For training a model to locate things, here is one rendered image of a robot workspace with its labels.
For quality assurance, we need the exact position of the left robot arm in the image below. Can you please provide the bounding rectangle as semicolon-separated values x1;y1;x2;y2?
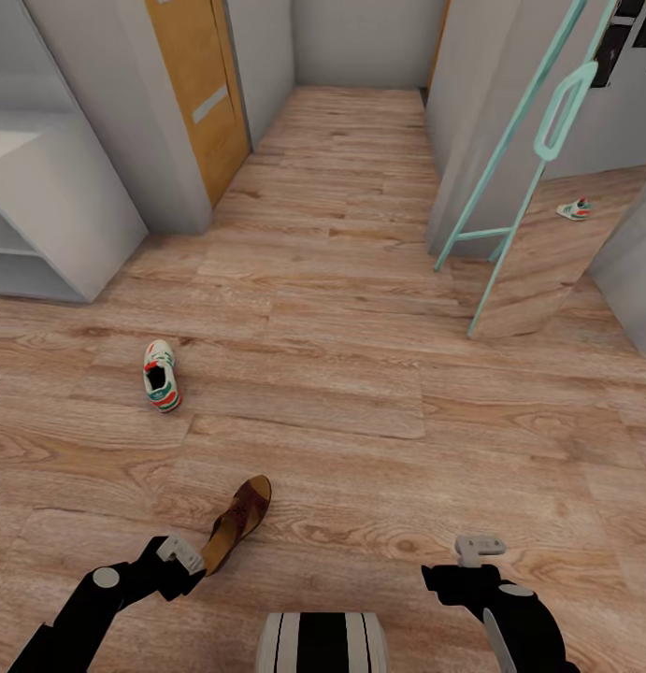
6;531;208;673

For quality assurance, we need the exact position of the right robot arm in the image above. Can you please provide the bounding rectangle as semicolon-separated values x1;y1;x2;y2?
421;536;581;673

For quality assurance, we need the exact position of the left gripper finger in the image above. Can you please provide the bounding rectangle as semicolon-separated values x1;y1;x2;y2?
180;569;208;596

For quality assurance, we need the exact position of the sandal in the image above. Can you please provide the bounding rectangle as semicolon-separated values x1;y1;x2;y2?
200;475;271;576

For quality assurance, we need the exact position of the gym shoe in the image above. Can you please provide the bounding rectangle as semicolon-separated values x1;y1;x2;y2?
143;339;181;412

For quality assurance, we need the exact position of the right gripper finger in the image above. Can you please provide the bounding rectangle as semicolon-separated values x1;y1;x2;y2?
421;566;437;590

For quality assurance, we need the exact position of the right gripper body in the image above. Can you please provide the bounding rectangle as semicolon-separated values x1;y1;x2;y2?
434;564;501;614

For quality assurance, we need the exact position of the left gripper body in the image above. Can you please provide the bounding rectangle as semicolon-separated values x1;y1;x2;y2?
137;537;192;602

